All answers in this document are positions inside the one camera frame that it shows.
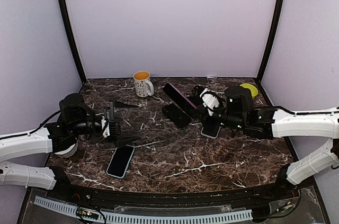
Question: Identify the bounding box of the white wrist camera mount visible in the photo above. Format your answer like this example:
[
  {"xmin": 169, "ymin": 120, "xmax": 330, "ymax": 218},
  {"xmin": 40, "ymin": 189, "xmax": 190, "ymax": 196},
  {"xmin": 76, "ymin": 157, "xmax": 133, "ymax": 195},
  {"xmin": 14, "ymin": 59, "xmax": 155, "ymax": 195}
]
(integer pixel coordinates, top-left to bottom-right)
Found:
[
  {"xmin": 200, "ymin": 88, "xmax": 220, "ymax": 116},
  {"xmin": 101, "ymin": 117, "xmax": 110, "ymax": 138}
]

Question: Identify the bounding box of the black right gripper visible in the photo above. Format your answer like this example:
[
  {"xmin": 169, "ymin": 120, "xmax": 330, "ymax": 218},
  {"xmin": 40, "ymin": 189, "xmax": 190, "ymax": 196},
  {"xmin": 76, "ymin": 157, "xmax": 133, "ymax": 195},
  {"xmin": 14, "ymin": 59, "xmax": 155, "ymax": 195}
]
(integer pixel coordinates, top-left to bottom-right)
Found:
[{"xmin": 190, "ymin": 98, "xmax": 246, "ymax": 133}]

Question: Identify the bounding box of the white slotted cable duct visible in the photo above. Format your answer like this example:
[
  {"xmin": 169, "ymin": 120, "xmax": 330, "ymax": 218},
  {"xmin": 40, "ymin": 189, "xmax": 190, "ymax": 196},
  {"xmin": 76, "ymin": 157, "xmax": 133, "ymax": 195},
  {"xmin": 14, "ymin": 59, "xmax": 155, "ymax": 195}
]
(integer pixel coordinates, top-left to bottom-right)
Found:
[{"xmin": 34, "ymin": 196, "xmax": 253, "ymax": 224}]

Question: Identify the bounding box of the white fluted bowl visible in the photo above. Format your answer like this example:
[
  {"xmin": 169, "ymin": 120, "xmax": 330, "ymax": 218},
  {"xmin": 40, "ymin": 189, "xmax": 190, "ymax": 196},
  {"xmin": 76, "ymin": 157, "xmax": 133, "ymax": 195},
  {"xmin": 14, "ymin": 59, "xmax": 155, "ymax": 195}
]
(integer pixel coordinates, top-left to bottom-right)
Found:
[{"xmin": 55, "ymin": 143, "xmax": 78, "ymax": 158}]

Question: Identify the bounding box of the black frame post left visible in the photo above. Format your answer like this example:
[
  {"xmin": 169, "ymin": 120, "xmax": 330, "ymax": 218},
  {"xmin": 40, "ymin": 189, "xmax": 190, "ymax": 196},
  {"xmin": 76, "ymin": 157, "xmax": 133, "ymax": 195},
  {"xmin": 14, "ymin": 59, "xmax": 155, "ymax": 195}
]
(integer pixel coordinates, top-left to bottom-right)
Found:
[{"xmin": 58, "ymin": 0, "xmax": 87, "ymax": 84}]

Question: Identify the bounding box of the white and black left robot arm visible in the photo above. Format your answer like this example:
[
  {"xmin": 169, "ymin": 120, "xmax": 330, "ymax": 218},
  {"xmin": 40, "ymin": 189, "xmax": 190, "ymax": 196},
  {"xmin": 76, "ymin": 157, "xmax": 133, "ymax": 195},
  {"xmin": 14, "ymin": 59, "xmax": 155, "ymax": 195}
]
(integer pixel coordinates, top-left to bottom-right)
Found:
[{"xmin": 1, "ymin": 93, "xmax": 139, "ymax": 201}]

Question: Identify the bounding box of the white patterned mug yellow inside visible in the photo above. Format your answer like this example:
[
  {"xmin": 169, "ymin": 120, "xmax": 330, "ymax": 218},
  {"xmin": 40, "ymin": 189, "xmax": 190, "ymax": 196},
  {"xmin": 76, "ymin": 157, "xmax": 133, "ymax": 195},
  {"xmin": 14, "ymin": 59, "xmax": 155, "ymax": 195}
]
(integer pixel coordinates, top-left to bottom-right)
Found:
[{"xmin": 133, "ymin": 71, "xmax": 154, "ymax": 97}]

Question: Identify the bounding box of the black front rail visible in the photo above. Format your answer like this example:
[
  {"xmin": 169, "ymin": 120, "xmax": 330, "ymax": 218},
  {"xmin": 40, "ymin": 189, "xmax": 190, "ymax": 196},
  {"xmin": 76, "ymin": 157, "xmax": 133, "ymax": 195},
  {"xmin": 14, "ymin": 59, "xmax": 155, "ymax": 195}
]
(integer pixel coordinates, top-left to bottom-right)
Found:
[{"xmin": 47, "ymin": 184, "xmax": 301, "ymax": 208}]

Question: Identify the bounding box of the green bowl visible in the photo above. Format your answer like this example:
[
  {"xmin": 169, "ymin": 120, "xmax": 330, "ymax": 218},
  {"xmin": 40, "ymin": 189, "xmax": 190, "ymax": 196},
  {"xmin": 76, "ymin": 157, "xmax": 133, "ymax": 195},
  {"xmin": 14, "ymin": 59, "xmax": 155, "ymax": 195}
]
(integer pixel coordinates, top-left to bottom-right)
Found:
[{"xmin": 240, "ymin": 83, "xmax": 258, "ymax": 99}]

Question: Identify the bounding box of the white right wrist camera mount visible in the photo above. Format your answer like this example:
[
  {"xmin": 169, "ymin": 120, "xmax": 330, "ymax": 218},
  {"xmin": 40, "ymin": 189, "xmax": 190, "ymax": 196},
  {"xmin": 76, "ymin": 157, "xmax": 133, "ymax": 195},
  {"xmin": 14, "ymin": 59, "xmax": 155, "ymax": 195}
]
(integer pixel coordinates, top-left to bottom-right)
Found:
[{"xmin": 200, "ymin": 88, "xmax": 220, "ymax": 116}]

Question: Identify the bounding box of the black frame post right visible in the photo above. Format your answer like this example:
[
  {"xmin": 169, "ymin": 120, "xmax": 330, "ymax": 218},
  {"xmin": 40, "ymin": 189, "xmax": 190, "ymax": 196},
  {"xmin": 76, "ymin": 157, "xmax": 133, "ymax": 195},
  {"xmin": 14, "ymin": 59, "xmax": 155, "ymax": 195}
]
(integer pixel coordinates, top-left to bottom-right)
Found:
[{"xmin": 256, "ymin": 0, "xmax": 284, "ymax": 85}]

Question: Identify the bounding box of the phone in blue case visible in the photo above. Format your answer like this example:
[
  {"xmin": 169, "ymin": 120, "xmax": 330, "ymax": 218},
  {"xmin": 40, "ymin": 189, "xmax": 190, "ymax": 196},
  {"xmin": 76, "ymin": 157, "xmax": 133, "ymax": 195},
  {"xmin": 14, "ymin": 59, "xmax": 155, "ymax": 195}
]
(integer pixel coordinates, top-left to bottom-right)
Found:
[{"xmin": 106, "ymin": 146, "xmax": 135, "ymax": 179}]

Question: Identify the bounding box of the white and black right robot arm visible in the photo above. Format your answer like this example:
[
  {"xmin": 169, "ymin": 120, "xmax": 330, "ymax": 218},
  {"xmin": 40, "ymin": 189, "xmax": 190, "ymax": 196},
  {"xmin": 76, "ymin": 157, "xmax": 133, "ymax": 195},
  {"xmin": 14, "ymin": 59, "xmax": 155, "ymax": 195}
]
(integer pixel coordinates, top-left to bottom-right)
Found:
[{"xmin": 191, "ymin": 86, "xmax": 338, "ymax": 200}]

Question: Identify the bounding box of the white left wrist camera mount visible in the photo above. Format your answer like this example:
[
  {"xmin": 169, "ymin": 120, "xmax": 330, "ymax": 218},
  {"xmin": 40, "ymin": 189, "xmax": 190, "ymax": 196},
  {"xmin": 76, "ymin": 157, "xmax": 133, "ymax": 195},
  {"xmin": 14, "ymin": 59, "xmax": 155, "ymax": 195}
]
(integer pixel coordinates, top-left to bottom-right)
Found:
[{"xmin": 101, "ymin": 117, "xmax": 110, "ymax": 138}]

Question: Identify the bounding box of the purple phone with dark screen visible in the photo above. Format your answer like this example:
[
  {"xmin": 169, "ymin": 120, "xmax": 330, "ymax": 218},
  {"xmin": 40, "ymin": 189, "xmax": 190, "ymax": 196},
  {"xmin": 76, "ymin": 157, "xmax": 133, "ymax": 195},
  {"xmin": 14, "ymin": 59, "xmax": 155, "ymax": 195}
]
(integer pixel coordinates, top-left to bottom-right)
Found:
[{"xmin": 163, "ymin": 83, "xmax": 197, "ymax": 117}]

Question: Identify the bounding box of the black frame post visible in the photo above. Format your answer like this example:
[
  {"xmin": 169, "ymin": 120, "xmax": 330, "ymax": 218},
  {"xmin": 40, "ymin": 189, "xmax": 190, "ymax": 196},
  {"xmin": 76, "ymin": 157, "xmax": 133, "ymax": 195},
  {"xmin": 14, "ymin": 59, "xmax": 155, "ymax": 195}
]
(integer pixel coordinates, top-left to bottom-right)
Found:
[
  {"xmin": 58, "ymin": 0, "xmax": 87, "ymax": 84},
  {"xmin": 256, "ymin": 0, "xmax": 284, "ymax": 85}
]

